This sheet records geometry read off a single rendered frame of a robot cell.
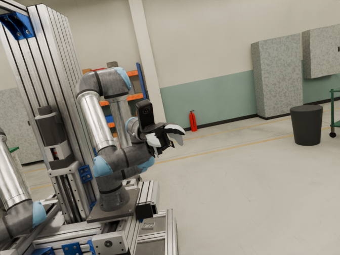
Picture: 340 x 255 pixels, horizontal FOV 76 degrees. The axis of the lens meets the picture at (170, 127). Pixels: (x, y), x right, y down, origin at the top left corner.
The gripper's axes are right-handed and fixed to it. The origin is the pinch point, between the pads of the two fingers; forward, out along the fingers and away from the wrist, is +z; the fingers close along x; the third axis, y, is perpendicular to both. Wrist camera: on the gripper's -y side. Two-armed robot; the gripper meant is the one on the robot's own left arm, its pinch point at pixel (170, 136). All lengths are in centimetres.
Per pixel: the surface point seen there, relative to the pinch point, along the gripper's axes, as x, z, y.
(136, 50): -177, -501, -63
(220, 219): -71, -123, 157
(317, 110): -313, -161, 128
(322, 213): -152, -66, 168
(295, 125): -294, -189, 152
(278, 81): -440, -328, 115
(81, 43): -64, -550, -120
